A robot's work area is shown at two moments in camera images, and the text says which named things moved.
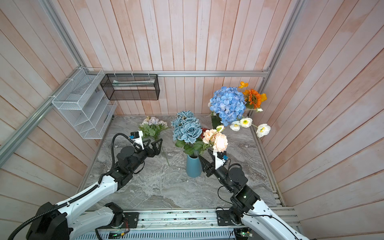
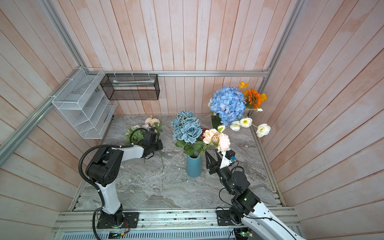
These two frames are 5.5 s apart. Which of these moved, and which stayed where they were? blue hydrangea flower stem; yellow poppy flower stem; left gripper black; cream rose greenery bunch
Moved: cream rose greenery bunch
Stayed: yellow poppy flower stem; blue hydrangea flower stem; left gripper black
